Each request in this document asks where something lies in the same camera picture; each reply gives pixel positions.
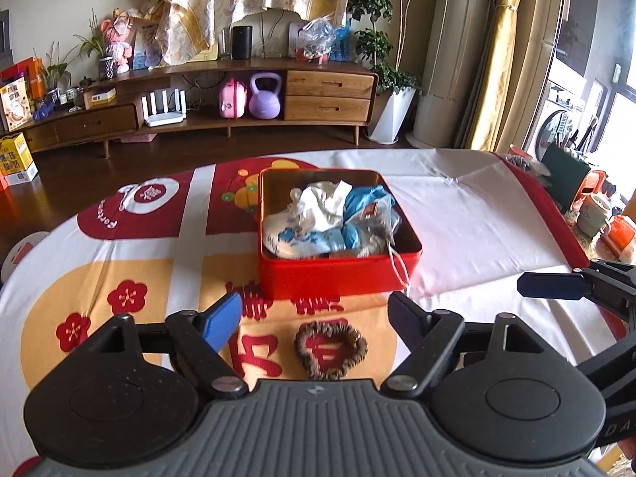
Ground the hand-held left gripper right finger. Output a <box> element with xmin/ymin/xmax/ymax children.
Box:
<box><xmin>382</xmin><ymin>291</ymin><xmax>540</xmax><ymax>394</ymax></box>

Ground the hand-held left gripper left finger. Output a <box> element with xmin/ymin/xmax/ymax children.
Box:
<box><xmin>92</xmin><ymin>292</ymin><xmax>249</xmax><ymax>401</ymax></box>

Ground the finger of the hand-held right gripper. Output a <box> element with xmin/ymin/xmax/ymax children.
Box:
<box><xmin>576</xmin><ymin>328</ymin><xmax>636</xmax><ymax>411</ymax></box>
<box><xmin>517</xmin><ymin>260</ymin><xmax>636</xmax><ymax>326</ymax></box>

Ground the brown scrunchie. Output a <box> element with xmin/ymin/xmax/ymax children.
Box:
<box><xmin>293</xmin><ymin>322</ymin><xmax>368</xmax><ymax>379</ymax></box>

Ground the white drawstring pouch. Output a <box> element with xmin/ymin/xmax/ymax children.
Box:
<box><xmin>343</xmin><ymin>199</ymin><xmax>414</xmax><ymax>295</ymax></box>

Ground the red tin box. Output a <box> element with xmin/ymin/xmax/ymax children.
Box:
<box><xmin>257</xmin><ymin>168</ymin><xmax>423</xmax><ymax>301</ymax></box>

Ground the blue printed baby cloth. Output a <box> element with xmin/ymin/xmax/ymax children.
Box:
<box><xmin>262</xmin><ymin>213</ymin><xmax>343</xmax><ymax>260</ymax></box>

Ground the ceramic mug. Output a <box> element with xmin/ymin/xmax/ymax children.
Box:
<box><xmin>577</xmin><ymin>193</ymin><xmax>613</xmax><ymax>238</ymax></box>

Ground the orange container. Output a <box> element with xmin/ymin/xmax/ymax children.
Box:
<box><xmin>602</xmin><ymin>215</ymin><xmax>636</xmax><ymax>260</ymax></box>

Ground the printed tablecloth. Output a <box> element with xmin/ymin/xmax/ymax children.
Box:
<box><xmin>0</xmin><ymin>148</ymin><xmax>628</xmax><ymax>477</ymax></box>

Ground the dark green bin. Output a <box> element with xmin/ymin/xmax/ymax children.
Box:
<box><xmin>541</xmin><ymin>140</ymin><xmax>594</xmax><ymax>214</ymax></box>

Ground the orange plastic stool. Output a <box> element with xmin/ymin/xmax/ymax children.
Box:
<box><xmin>571</xmin><ymin>169</ymin><xmax>608</xmax><ymax>212</ymax></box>

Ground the dark fuzzy cloth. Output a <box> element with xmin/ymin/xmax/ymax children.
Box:
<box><xmin>504</xmin><ymin>153</ymin><xmax>552</xmax><ymax>178</ymax></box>

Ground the white crumpled cloth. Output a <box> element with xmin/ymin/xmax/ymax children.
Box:
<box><xmin>291</xmin><ymin>180</ymin><xmax>353</xmax><ymax>233</ymax></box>

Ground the washing machine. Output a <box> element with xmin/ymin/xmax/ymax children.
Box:
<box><xmin>539</xmin><ymin>82</ymin><xmax>587</xmax><ymax>150</ymax></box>

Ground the potted tree in white planter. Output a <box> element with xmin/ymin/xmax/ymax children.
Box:
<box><xmin>348</xmin><ymin>0</ymin><xmax>423</xmax><ymax>146</ymax></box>

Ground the white router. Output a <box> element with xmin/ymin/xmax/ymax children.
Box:
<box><xmin>142</xmin><ymin>88</ymin><xmax>188</xmax><ymax>127</ymax></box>

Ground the pink toy case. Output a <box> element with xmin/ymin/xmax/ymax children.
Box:
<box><xmin>219</xmin><ymin>78</ymin><xmax>249</xmax><ymax>120</ymax></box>

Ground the purple kettlebell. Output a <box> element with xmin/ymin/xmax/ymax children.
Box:
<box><xmin>248</xmin><ymin>72</ymin><xmax>285</xmax><ymax>120</ymax></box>

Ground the yellow curtain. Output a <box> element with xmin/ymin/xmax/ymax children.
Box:
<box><xmin>469</xmin><ymin>0</ymin><xmax>572</xmax><ymax>152</ymax></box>

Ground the wooden TV cabinet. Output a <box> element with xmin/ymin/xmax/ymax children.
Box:
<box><xmin>20</xmin><ymin>57</ymin><xmax>379</xmax><ymax>157</ymax></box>

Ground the cream floor air conditioner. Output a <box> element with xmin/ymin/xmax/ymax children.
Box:
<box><xmin>407</xmin><ymin>0</ymin><xmax>495</xmax><ymax>150</ymax></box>

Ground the small yellow box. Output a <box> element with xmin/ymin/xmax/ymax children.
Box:
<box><xmin>83</xmin><ymin>87</ymin><xmax>117</xmax><ymax>110</ymax></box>

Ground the yellow and white carton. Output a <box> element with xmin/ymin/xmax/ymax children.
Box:
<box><xmin>0</xmin><ymin>132</ymin><xmax>39</xmax><ymax>184</ymax></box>

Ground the blue pack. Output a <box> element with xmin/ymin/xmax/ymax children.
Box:
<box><xmin>330</xmin><ymin>25</ymin><xmax>355</xmax><ymax>63</ymax></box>

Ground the potted green plant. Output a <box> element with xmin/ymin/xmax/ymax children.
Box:
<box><xmin>74</xmin><ymin>10</ymin><xmax>117</xmax><ymax>80</ymax></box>

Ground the black speaker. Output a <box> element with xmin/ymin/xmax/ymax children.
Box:
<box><xmin>231</xmin><ymin>25</ymin><xmax>253</xmax><ymax>59</ymax></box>

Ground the small potted plant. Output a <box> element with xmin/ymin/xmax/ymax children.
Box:
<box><xmin>34</xmin><ymin>42</ymin><xmax>75</xmax><ymax>105</ymax></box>

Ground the clear plastic bag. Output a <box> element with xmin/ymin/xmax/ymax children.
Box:
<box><xmin>297</xmin><ymin>17</ymin><xmax>335</xmax><ymax>64</ymax></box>

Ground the printed food box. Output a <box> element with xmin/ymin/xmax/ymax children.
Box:
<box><xmin>0</xmin><ymin>78</ymin><xmax>31</xmax><ymax>132</ymax></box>

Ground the pink doll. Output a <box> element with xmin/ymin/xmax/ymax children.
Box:
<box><xmin>102</xmin><ymin>8</ymin><xmax>145</xmax><ymax>73</ymax></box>

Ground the orange box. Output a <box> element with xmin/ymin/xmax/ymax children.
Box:
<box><xmin>0</xmin><ymin>57</ymin><xmax>45</xmax><ymax>97</ymax></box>

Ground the picture frame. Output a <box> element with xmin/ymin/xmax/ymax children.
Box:
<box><xmin>132</xmin><ymin>22</ymin><xmax>162</xmax><ymax>70</ymax></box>

